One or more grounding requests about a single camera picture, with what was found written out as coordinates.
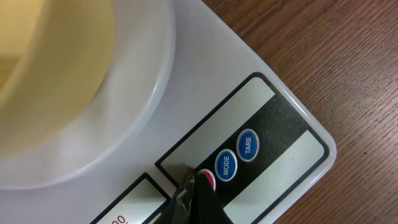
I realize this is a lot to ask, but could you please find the pale yellow bowl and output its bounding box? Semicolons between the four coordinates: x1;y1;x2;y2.
1;0;115;158

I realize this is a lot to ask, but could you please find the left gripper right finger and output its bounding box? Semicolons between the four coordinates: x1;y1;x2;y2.
196;174;233;224

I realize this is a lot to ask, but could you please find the white digital kitchen scale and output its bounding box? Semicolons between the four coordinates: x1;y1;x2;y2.
1;1;336;223

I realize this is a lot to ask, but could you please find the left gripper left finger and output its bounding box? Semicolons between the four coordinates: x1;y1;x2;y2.
154;165;196;224

